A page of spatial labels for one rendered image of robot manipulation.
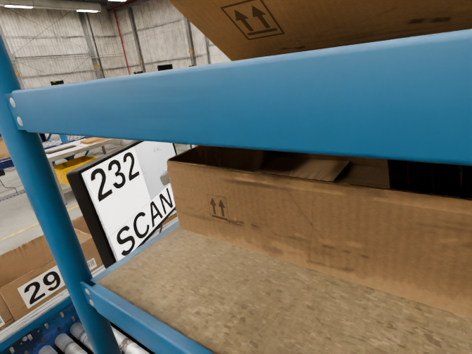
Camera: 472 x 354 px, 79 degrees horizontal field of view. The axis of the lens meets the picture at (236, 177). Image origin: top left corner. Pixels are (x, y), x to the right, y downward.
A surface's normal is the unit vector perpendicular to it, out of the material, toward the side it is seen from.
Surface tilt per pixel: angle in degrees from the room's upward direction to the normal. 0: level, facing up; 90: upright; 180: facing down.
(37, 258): 89
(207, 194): 91
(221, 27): 147
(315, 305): 0
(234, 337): 0
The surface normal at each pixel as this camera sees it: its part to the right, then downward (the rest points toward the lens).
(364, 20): -0.20, 0.98
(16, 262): 0.81, 0.11
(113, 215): 0.95, -0.07
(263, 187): -0.57, 0.37
